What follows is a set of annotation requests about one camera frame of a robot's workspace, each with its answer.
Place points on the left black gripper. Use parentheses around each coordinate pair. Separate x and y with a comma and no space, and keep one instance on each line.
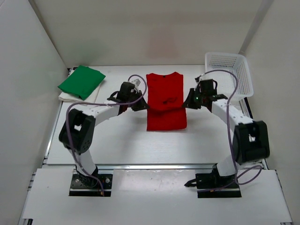
(142,105)

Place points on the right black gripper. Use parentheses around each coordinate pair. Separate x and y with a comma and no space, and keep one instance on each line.
(189,103)

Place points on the red t shirt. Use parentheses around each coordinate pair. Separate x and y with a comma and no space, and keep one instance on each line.
(165,100)

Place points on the green t shirt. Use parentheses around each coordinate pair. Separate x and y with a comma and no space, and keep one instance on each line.
(82,82)

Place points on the white t shirt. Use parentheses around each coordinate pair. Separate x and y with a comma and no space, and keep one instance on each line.
(70,98)

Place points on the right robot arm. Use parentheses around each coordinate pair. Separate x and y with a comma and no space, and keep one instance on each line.
(248,139)

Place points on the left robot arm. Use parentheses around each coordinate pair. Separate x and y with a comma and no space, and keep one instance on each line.
(78,129)

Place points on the white plastic basket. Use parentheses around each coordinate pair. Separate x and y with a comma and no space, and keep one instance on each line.
(231,72)

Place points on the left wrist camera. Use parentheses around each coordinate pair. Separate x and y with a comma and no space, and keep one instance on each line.
(136,83)

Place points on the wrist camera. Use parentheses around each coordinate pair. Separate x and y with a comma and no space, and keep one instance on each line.
(199,78)
(136,83)

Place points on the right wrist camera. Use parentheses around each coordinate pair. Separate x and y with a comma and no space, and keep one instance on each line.
(199,78)

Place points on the aluminium front rail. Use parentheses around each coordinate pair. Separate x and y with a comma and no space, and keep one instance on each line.
(152,166)

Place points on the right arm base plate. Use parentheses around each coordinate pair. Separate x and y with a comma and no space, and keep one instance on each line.
(212,185)

